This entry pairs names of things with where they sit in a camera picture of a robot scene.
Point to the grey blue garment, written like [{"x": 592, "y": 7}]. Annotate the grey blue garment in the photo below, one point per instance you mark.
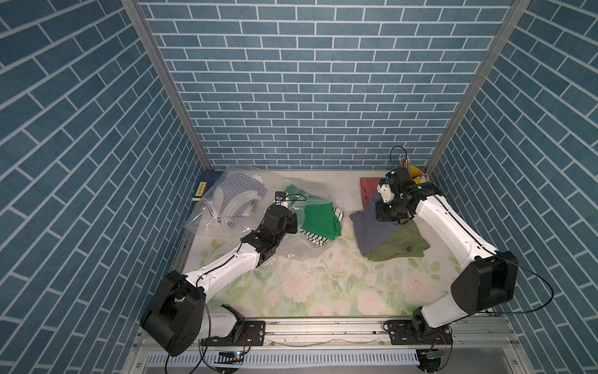
[{"x": 369, "y": 231}]

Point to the clear vacuum bag with valve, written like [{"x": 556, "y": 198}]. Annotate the clear vacuum bag with valve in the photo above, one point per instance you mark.
[{"x": 296, "y": 247}]

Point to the red garment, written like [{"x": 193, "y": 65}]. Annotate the red garment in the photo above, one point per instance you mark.
[{"x": 369, "y": 190}]

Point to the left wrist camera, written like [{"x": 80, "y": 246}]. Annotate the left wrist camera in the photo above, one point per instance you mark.
[{"x": 282, "y": 199}]

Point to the clear bag with striped clothes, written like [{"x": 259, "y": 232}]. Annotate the clear bag with striped clothes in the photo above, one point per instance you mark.
[{"x": 229, "y": 203}]

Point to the bright green garment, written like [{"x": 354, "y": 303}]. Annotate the bright green garment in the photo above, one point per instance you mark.
[{"x": 314, "y": 213}]

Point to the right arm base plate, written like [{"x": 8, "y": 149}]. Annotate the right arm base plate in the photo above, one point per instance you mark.
[{"x": 414, "y": 331}]

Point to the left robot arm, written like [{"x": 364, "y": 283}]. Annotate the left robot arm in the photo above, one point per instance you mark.
[{"x": 177, "y": 315}]

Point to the yellow pencil cup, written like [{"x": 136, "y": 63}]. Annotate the yellow pencil cup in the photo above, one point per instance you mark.
[{"x": 417, "y": 175}]

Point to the striped black white garment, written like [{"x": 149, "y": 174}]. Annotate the striped black white garment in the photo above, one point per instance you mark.
[{"x": 318, "y": 240}]

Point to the aluminium rail frame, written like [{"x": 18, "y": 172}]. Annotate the aluminium rail frame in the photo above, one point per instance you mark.
[{"x": 478, "y": 344}]

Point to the coloured pencils bundle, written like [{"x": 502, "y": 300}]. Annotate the coloured pencils bundle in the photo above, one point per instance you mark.
[{"x": 405, "y": 162}]

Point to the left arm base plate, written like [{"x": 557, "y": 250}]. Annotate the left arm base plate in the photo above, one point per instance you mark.
[{"x": 249, "y": 332}]

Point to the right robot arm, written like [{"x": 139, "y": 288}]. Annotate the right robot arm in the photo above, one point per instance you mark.
[{"x": 487, "y": 277}]

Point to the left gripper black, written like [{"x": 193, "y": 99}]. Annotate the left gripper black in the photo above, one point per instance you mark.
[{"x": 290, "y": 219}]

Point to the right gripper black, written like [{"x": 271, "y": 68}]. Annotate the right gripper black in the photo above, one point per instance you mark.
[{"x": 381, "y": 216}]

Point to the dark blue book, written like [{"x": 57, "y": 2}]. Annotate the dark blue book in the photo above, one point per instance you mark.
[{"x": 207, "y": 180}]

